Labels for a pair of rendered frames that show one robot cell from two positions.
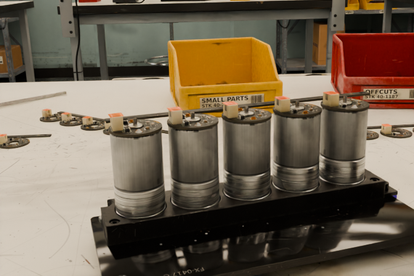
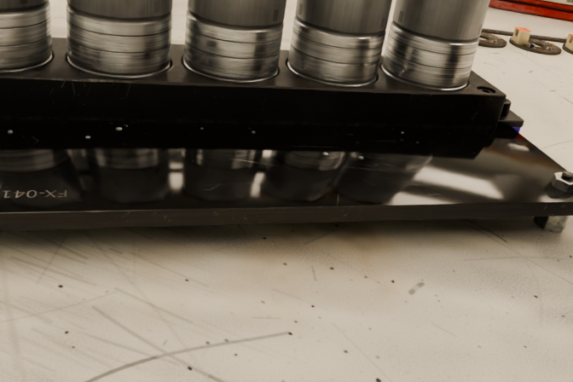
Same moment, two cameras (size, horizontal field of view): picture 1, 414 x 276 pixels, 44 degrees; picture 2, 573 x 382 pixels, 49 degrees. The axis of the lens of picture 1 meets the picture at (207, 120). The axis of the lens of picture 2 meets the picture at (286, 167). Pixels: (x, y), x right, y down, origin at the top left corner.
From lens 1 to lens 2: 0.11 m
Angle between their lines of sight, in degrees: 12
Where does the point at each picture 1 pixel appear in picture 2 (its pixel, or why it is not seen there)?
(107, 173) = not seen: hidden behind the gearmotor
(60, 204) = not seen: outside the picture
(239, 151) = not seen: outside the picture
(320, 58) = not seen: outside the picture
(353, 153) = (456, 25)
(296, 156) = (338, 6)
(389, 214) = (500, 156)
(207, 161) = not seen: outside the picture
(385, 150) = (512, 65)
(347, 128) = not seen: outside the picture
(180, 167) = not seen: outside the picture
